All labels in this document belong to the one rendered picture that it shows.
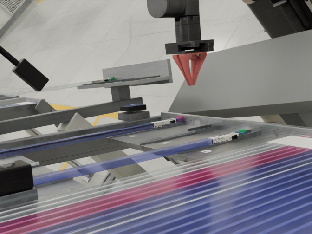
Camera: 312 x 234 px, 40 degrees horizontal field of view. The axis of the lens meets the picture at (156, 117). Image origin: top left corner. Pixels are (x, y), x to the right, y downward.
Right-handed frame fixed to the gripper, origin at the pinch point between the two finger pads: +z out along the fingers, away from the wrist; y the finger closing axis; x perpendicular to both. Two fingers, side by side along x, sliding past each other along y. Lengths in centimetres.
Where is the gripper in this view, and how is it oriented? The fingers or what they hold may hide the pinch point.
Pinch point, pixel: (191, 81)
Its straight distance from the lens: 99.0
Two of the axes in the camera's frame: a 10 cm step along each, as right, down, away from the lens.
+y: 5.8, 0.8, -8.1
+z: 0.8, 9.8, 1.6
